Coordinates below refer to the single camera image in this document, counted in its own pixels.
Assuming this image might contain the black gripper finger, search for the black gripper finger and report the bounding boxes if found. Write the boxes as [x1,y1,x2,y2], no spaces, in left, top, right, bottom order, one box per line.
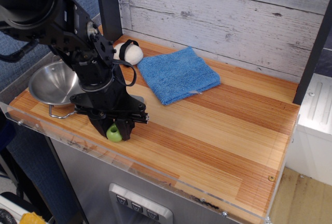
[89,117,114,137]
[115,119,135,141]

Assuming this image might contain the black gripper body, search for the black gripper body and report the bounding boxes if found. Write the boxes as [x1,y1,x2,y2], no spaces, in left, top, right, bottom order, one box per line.
[70,77,148,124]

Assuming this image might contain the green handled grey spatula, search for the green handled grey spatula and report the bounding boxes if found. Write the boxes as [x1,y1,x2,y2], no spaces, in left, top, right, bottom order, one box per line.
[106,94,148,143]

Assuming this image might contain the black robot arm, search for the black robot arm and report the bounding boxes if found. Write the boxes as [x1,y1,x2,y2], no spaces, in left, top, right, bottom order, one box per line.
[1,0,148,141]

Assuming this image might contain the white plush with black band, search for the white plush with black band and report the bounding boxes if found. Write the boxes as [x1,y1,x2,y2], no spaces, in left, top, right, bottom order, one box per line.
[114,39,144,65]

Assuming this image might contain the steel cabinet front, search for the steel cabinet front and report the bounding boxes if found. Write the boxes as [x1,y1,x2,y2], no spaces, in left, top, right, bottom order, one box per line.
[51,139,234,223]

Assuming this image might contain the blue folded cloth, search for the blue folded cloth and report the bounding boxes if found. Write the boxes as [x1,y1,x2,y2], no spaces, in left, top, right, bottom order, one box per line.
[137,47,220,105]

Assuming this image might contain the silver button control panel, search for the silver button control panel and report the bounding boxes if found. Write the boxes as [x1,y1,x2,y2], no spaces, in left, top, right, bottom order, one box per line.
[108,183,173,223]

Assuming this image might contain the clear acrylic table guard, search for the clear acrylic table guard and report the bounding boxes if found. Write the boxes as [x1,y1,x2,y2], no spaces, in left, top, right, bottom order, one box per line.
[1,91,299,223]

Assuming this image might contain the yellow object at corner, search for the yellow object at corner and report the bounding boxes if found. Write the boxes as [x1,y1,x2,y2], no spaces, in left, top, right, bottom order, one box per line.
[19,212,46,224]

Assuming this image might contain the white side cabinet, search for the white side cabinet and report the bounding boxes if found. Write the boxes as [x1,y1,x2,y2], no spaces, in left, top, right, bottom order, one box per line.
[285,74,331,185]

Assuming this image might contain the steel bowl with handles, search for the steel bowl with handles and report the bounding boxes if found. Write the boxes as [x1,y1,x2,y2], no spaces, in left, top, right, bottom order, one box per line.
[29,60,83,119]

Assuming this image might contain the dark left vertical post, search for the dark left vertical post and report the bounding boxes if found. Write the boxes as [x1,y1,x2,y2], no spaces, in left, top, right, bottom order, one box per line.
[98,0,122,41]

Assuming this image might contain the dark vertical post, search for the dark vertical post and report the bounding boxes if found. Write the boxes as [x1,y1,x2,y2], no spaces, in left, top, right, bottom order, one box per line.
[98,0,122,41]
[293,0,331,105]

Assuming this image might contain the black corrugated hose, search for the black corrugated hose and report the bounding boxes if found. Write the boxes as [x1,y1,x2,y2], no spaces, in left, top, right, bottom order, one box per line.
[0,207,18,224]

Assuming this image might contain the dark right vertical post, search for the dark right vertical post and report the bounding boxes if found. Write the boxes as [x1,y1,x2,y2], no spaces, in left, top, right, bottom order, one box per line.
[293,0,331,105]

